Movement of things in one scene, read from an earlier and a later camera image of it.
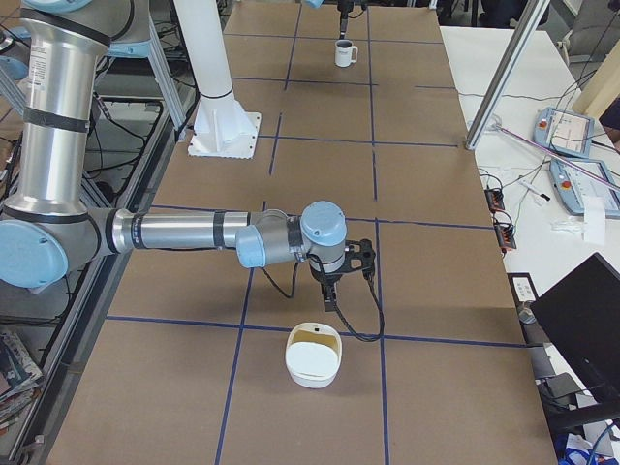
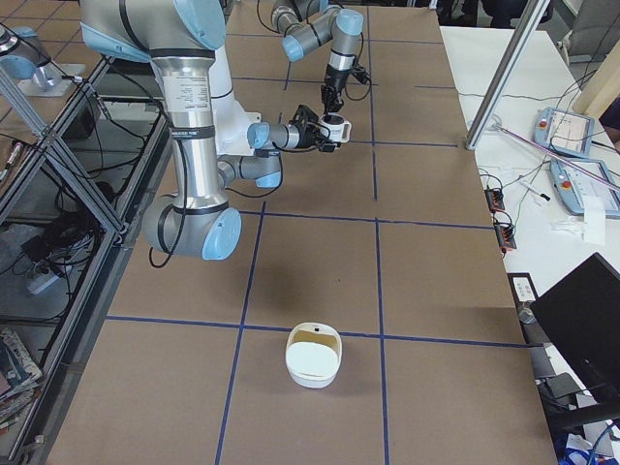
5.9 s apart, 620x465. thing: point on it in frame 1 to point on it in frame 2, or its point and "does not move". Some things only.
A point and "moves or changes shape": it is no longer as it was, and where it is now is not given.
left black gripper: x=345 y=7 to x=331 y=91
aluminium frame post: x=532 y=17 does not move
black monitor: x=581 y=315 does not move
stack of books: x=20 y=379 does not move
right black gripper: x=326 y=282 to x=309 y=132
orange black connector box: x=495 y=199 does not move
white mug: x=345 y=52 moves or changes shape
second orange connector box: x=505 y=235 does not move
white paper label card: x=523 y=290 does not move
